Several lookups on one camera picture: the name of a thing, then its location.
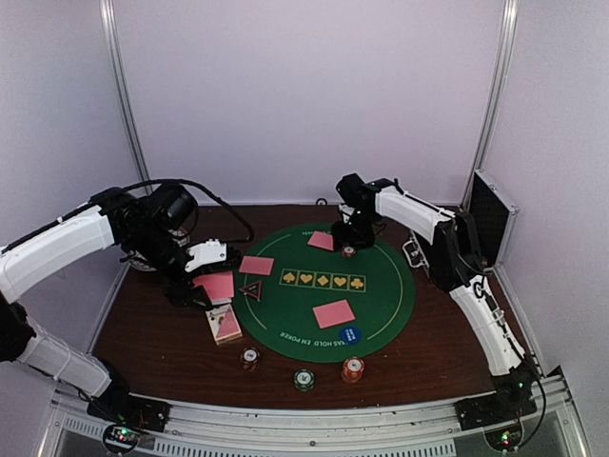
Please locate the red-backed card deck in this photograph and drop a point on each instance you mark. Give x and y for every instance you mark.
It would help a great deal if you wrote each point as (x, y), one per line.
(219, 287)

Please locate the front aluminium rail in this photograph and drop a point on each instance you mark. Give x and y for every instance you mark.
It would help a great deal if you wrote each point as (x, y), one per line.
(424, 429)

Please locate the playing card box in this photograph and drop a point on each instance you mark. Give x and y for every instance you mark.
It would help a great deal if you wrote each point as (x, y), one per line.
(224, 325)

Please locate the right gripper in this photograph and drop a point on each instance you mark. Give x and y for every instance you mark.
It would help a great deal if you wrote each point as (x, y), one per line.
(343, 235)

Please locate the orange 5 chip stack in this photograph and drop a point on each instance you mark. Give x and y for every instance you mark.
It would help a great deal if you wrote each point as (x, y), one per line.
(352, 370)

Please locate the round green poker mat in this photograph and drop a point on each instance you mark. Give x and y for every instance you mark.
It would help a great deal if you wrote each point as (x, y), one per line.
(376, 282)

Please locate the right aluminium frame post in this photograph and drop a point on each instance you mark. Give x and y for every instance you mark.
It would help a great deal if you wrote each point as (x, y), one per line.
(504, 53)

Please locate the aluminium poker chip case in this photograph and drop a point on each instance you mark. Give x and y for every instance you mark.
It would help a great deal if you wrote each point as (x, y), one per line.
(490, 214)

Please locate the green 20 chip stack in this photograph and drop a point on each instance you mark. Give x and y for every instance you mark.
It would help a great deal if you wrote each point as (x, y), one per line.
(304, 380)

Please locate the black 100 chip stack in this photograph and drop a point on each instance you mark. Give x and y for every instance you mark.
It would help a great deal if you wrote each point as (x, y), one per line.
(250, 359)

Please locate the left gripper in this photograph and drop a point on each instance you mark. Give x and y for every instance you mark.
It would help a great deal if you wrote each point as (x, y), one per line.
(182, 290)

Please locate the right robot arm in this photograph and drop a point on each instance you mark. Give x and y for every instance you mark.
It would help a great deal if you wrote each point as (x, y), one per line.
(510, 368)

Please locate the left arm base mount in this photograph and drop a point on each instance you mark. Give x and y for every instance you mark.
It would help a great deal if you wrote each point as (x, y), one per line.
(140, 413)

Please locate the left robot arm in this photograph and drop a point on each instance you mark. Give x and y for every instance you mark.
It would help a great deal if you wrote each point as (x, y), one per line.
(146, 226)

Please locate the black triangular all-in button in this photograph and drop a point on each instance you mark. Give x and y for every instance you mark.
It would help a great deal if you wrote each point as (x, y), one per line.
(253, 290)

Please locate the patterned round plate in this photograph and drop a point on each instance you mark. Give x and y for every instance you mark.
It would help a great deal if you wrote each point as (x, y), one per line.
(139, 262)

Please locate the blue small blind button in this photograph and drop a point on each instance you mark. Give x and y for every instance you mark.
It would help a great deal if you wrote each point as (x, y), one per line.
(351, 335)

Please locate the dealt card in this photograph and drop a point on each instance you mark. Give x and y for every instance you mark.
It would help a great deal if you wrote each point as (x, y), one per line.
(321, 240)
(256, 265)
(333, 314)

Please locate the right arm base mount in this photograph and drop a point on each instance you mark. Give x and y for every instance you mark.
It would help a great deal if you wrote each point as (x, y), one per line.
(489, 410)

